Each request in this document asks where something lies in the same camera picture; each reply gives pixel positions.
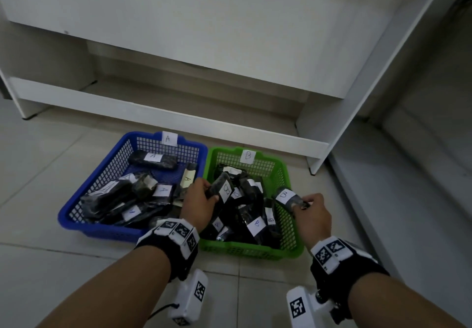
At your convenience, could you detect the green plastic mesh basket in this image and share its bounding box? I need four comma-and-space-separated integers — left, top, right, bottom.
199, 146, 305, 260

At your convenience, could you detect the person's right hand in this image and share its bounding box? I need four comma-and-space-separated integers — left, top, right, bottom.
293, 193, 333, 251

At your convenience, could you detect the black item packet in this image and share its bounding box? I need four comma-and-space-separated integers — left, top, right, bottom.
274, 186, 313, 213
205, 172, 236, 210

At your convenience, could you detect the black wristband with markers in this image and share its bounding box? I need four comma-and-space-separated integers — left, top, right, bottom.
309, 236, 390, 321
134, 217, 201, 282

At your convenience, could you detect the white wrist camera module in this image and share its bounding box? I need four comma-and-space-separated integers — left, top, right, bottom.
286, 285, 338, 328
168, 268, 209, 327

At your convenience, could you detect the blue plastic mesh basket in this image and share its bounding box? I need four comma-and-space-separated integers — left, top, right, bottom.
58, 131, 209, 243

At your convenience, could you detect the person's left hand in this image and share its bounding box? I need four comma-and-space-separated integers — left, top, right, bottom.
179, 178, 220, 234

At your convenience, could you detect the white shelf unit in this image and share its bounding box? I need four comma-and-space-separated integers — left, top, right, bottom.
0, 0, 455, 176

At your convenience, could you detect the person's left forearm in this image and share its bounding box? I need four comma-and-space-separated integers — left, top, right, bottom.
36, 244, 172, 328

